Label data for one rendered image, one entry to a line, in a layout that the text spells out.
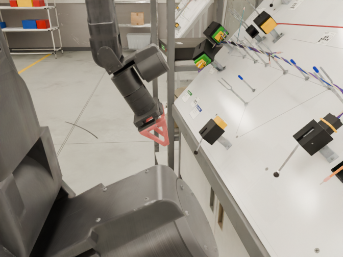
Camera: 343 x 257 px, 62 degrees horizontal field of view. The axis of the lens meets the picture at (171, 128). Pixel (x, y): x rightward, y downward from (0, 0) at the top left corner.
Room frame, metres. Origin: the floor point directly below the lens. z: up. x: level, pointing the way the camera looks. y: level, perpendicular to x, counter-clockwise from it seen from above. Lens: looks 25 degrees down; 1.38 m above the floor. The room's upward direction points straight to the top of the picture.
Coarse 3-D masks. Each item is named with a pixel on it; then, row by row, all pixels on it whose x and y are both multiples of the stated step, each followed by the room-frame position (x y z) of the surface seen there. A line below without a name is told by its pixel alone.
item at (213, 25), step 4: (212, 24) 1.31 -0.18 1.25; (216, 24) 1.27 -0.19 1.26; (220, 24) 1.26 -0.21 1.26; (208, 28) 1.32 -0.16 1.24; (212, 28) 1.28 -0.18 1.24; (216, 28) 1.25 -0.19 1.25; (224, 28) 1.26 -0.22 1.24; (204, 32) 1.32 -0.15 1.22; (208, 32) 1.28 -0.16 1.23; (212, 32) 1.25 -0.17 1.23; (208, 36) 1.27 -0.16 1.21; (212, 40) 1.27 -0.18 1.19; (224, 40) 1.32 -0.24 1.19; (224, 44) 1.30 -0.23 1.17; (228, 44) 1.32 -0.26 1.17; (228, 48) 1.31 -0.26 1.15; (232, 48) 1.32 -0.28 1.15; (228, 52) 1.32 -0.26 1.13
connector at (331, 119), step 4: (328, 116) 0.55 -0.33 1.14; (332, 116) 0.54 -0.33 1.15; (320, 120) 0.55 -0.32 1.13; (328, 120) 0.54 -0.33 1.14; (332, 120) 0.53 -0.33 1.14; (336, 120) 0.53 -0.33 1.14; (320, 124) 0.54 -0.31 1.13; (324, 124) 0.54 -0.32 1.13; (332, 124) 0.52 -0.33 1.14; (336, 124) 0.53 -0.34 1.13; (340, 124) 0.53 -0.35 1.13; (324, 128) 0.53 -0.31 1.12; (328, 128) 0.52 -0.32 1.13; (336, 128) 0.53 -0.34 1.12; (328, 132) 0.53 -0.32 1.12; (332, 132) 0.53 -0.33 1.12
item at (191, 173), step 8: (184, 144) 1.26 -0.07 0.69; (184, 152) 1.26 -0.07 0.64; (184, 160) 1.25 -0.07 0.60; (192, 160) 1.11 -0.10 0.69; (184, 168) 1.25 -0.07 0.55; (192, 168) 1.11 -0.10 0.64; (200, 168) 1.00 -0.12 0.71; (184, 176) 1.25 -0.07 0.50; (192, 176) 1.10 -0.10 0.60; (200, 176) 1.00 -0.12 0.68; (192, 184) 1.10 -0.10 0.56; (200, 184) 0.99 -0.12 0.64; (208, 184) 0.90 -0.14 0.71; (200, 192) 0.99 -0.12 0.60; (208, 192) 0.89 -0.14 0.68; (200, 200) 0.98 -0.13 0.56; (208, 200) 0.89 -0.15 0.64; (216, 200) 0.81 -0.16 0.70; (208, 208) 0.88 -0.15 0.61; (216, 208) 0.81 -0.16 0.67; (208, 216) 0.87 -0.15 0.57
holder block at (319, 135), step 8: (312, 120) 0.55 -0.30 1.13; (304, 128) 0.55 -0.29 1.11; (312, 128) 0.54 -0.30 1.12; (320, 128) 0.52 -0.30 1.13; (296, 136) 0.55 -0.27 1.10; (312, 136) 0.52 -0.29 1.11; (320, 136) 0.52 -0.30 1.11; (328, 136) 0.52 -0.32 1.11; (304, 144) 0.52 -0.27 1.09; (312, 144) 0.52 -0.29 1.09; (320, 144) 0.52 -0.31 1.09; (312, 152) 0.52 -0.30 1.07
